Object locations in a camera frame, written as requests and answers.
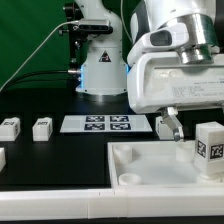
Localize white tag base sheet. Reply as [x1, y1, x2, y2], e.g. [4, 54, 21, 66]
[60, 115, 152, 133]

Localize black camera on mount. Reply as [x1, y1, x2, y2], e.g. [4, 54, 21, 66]
[58, 2, 113, 69]

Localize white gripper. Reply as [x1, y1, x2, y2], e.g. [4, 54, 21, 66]
[127, 52, 224, 141]

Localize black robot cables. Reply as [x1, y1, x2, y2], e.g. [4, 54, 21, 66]
[0, 68, 82, 94]

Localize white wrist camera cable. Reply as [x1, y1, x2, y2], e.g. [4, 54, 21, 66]
[120, 0, 132, 38]

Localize white square tabletop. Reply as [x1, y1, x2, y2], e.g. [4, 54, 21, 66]
[108, 141, 224, 188]

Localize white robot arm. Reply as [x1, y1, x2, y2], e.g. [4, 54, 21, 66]
[76, 0, 224, 139]

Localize white left obstacle wall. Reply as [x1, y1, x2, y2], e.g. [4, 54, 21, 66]
[0, 148, 6, 172]

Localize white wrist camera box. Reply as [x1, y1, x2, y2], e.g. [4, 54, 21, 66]
[127, 23, 190, 66]

